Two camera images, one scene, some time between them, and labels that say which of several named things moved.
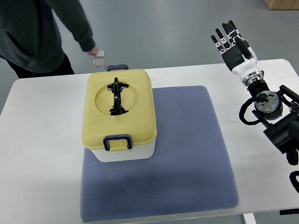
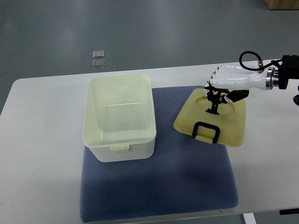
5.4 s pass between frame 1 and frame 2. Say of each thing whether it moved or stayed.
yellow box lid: moved
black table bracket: stayed
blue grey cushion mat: stayed
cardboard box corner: stayed
